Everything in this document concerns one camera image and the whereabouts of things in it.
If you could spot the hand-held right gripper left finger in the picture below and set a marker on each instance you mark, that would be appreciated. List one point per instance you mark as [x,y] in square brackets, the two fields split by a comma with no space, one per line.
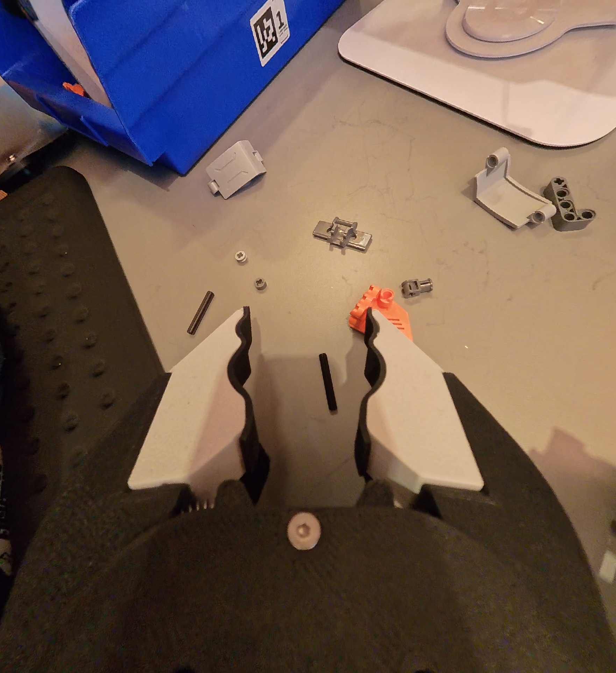
[192,421]

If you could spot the small grey brick connector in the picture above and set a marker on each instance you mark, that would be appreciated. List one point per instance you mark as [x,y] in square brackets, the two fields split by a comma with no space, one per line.
[417,286]

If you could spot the blue bin with square tag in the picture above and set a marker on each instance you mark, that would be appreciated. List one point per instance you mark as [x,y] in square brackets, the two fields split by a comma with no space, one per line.
[171,74]

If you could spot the light grey flat brick panel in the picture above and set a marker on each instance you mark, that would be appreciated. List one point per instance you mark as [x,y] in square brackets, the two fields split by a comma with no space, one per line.
[234,168]

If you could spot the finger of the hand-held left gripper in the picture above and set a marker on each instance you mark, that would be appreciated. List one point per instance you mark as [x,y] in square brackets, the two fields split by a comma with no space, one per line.
[66,47]

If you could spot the grey track link piece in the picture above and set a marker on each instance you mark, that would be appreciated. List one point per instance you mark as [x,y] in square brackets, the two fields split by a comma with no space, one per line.
[342,235]

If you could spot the grey brick beam with holes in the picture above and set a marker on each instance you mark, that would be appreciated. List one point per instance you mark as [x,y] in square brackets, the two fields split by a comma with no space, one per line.
[558,189]

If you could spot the black axle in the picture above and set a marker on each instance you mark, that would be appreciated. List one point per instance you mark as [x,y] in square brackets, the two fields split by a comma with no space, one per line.
[328,382]

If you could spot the light grey curved brick panel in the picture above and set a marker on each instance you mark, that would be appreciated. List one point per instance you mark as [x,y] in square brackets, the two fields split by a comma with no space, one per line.
[508,195]

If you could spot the black perforated armrest pad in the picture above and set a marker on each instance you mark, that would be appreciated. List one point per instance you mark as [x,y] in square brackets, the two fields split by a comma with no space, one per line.
[55,315]

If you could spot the black pin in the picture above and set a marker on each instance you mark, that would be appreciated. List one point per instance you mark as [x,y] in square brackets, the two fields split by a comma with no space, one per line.
[201,312]

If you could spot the white book stand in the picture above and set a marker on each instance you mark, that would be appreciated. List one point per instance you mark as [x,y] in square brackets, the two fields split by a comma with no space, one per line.
[560,95]

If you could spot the orange brick panel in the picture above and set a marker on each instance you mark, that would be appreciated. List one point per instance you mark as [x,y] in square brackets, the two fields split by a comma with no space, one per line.
[371,305]

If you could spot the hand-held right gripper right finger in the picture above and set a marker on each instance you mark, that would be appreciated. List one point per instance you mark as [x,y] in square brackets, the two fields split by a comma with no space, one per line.
[424,421]

